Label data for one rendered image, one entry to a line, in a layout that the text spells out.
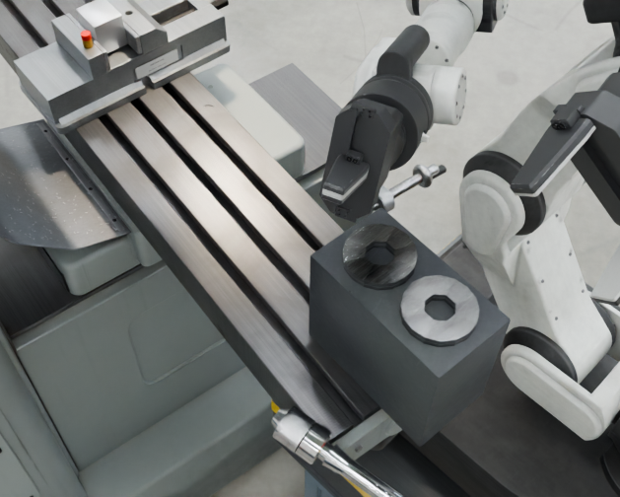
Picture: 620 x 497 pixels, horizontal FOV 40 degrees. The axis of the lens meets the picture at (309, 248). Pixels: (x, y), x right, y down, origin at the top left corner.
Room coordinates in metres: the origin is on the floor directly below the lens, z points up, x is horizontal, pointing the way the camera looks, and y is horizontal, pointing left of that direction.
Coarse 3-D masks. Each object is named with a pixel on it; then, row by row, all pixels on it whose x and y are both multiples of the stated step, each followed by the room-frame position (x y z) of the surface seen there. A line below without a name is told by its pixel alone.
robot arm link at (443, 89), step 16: (416, 32) 0.76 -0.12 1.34; (400, 48) 0.71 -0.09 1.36; (416, 48) 0.73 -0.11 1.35; (384, 64) 0.70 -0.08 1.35; (400, 64) 0.69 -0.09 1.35; (416, 64) 0.74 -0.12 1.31; (368, 80) 0.70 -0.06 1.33; (400, 80) 0.68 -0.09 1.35; (416, 80) 0.69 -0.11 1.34; (432, 80) 0.71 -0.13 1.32; (448, 80) 0.71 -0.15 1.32; (464, 80) 0.73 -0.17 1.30; (432, 96) 0.70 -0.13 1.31; (448, 96) 0.69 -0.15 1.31; (464, 96) 0.73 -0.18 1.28; (432, 112) 0.67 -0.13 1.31; (448, 112) 0.68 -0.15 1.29
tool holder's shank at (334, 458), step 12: (336, 444) 0.43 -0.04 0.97; (324, 456) 0.42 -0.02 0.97; (336, 456) 0.42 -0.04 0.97; (348, 456) 0.42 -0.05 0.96; (336, 468) 0.40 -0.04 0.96; (348, 468) 0.40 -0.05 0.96; (360, 468) 0.40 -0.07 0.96; (360, 480) 0.39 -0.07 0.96; (372, 480) 0.39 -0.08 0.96; (372, 492) 0.38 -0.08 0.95; (384, 492) 0.38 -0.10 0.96; (396, 492) 0.38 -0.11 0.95
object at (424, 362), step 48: (336, 240) 0.63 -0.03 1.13; (384, 240) 0.62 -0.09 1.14; (336, 288) 0.57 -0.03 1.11; (384, 288) 0.56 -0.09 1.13; (432, 288) 0.55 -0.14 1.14; (336, 336) 0.56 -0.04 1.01; (384, 336) 0.50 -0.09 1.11; (432, 336) 0.49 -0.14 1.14; (480, 336) 0.50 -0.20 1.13; (384, 384) 0.50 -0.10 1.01; (432, 384) 0.45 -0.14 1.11; (480, 384) 0.51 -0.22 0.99; (432, 432) 0.45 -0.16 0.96
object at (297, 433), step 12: (288, 420) 0.45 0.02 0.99; (300, 420) 0.45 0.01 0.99; (312, 420) 0.46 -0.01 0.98; (276, 432) 0.44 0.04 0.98; (288, 432) 0.44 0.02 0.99; (300, 432) 0.44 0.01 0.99; (312, 432) 0.44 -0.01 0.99; (288, 444) 0.43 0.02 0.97; (300, 444) 0.43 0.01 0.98; (312, 444) 0.43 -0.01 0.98; (300, 456) 0.42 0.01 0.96
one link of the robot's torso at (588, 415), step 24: (504, 360) 0.72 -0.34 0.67; (528, 360) 0.70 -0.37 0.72; (528, 384) 0.68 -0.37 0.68; (552, 384) 0.65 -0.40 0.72; (576, 384) 0.65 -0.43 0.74; (600, 384) 0.65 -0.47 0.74; (552, 408) 0.64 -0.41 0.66; (576, 408) 0.62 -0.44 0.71; (600, 408) 0.60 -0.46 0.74; (576, 432) 0.60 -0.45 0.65; (600, 432) 0.59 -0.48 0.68
